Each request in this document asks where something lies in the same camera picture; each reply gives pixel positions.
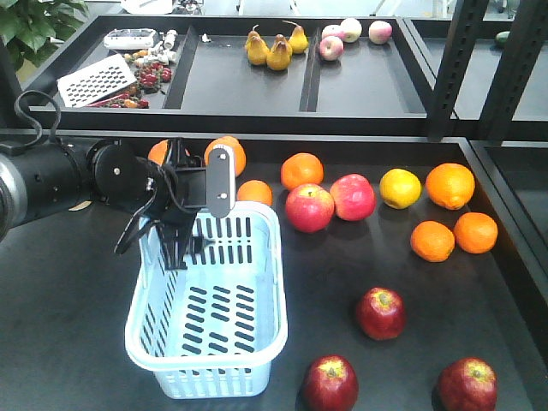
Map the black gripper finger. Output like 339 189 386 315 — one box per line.
157 223 192 270

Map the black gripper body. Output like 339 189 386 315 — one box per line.
146 139 206 226

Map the light blue plastic basket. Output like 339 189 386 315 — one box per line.
125 201 288 399

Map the large orange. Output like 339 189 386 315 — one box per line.
280 152 325 191

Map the white perforated tray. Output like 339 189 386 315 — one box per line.
57 54 137 108

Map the pink red apple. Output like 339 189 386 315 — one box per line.
285 183 335 234

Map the robot arm with black sleeve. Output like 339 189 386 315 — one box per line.
1 138 155 236

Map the green potted plant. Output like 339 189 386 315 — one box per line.
1 0 88 70

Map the dark red apple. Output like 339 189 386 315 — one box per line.
355 287 407 341
436 357 497 411
301 354 359 411

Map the yellow round fruit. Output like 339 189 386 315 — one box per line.
379 168 422 210

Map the black wooden produce display stand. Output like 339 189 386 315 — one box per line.
1 15 547 410

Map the small orange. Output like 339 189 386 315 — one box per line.
410 220 456 263
453 212 498 254

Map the orange with pointed end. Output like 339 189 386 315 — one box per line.
425 163 475 211

